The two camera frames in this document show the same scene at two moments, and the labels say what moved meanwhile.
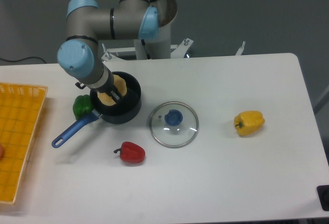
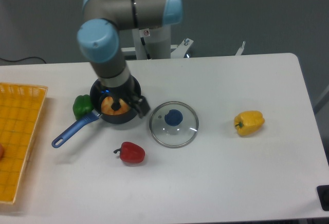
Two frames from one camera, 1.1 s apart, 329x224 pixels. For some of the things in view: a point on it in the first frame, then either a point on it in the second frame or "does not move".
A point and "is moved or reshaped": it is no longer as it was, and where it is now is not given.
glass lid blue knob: x=174 y=124 does not move
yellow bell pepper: x=248 y=123 does not move
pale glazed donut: x=120 y=85 is moved or reshaped
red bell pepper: x=131 y=152 does not move
